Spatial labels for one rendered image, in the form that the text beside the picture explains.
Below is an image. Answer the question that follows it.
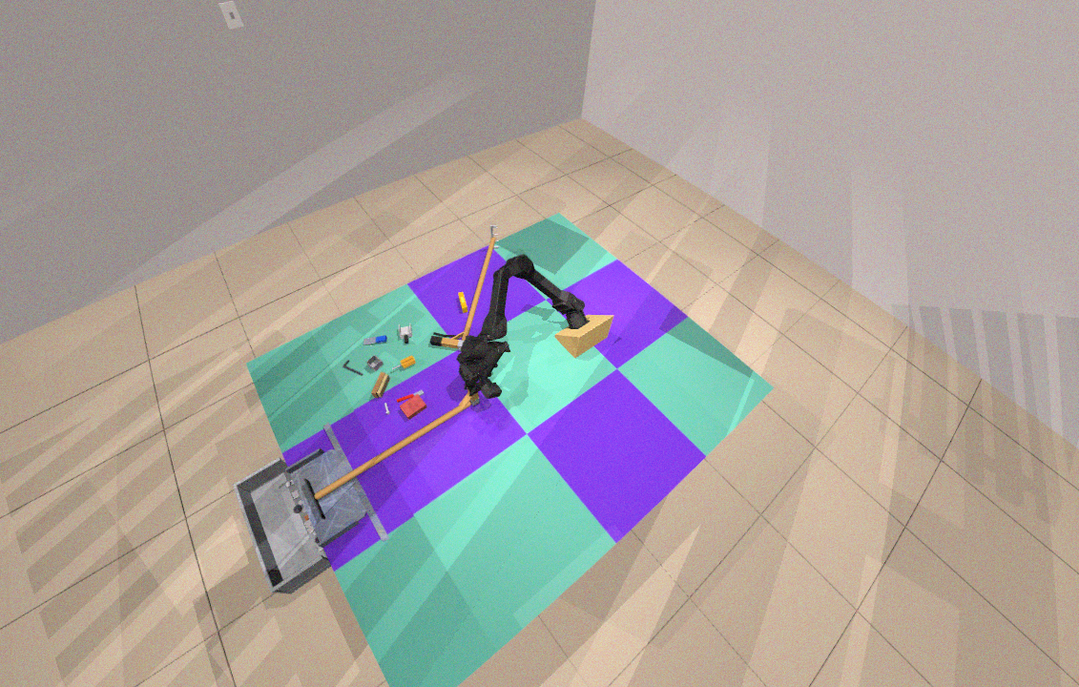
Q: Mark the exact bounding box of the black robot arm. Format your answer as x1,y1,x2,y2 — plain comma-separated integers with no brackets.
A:
457,255,590,384

